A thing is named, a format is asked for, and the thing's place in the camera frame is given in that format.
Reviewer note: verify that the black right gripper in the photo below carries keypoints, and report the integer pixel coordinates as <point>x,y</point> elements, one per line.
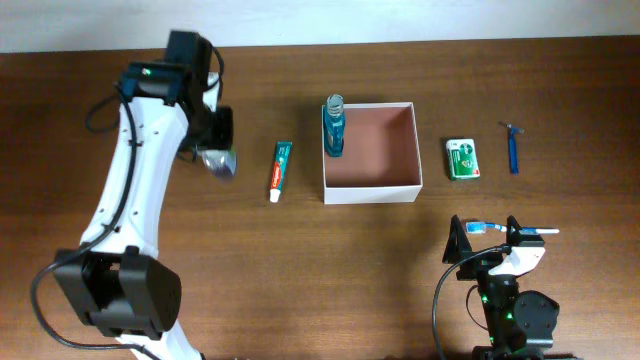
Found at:
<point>462,248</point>

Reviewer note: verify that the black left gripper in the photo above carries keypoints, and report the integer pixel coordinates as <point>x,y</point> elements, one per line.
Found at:
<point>223,138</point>

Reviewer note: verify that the green soap box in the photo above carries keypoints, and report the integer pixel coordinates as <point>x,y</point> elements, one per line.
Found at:
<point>462,157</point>

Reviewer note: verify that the clear purple liquid bottle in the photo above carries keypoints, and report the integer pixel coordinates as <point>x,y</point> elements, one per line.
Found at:
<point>221,163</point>

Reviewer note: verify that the teal mouthwash bottle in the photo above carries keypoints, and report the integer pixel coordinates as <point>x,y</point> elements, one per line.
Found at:
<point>334,123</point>

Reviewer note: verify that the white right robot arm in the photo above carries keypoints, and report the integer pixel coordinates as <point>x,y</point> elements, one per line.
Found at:
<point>519,324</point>

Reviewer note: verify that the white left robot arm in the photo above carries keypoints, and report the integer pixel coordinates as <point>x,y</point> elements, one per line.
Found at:
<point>114,280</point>

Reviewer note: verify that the blue white toothbrush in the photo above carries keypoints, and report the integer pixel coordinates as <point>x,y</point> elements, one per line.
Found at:
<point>478,227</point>

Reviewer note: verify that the blue disposable razor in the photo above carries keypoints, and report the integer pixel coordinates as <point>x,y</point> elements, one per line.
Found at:
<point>512,146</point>

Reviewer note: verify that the white cardboard box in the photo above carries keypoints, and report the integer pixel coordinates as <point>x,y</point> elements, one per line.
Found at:
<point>381,160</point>

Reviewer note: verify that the green red toothpaste tube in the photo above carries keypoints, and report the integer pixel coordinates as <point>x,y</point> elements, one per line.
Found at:
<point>281,159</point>

